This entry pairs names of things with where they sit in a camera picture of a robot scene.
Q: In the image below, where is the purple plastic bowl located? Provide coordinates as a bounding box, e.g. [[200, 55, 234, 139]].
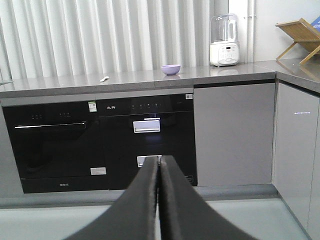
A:
[[160, 64, 181, 76]]

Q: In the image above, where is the black disinfection cabinet with drawers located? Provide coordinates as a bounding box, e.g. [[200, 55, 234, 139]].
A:
[[96, 93, 198, 190]]

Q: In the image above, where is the white pleated curtain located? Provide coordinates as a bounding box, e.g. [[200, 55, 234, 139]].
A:
[[0, 0, 216, 81]]

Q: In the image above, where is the black built-in dishwasher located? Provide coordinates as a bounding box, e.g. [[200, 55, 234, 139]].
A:
[[2, 101, 109, 194]]

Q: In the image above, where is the grey corner cabinet door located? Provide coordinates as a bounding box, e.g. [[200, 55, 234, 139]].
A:
[[273, 83, 320, 231]]

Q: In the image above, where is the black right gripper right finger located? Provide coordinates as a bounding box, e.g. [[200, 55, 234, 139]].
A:
[[158, 155, 254, 240]]

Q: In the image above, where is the wooden folding dish rack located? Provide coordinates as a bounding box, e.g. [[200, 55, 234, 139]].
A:
[[275, 18, 320, 65]]

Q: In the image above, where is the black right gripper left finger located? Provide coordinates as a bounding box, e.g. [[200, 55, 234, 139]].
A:
[[66, 157, 159, 240]]

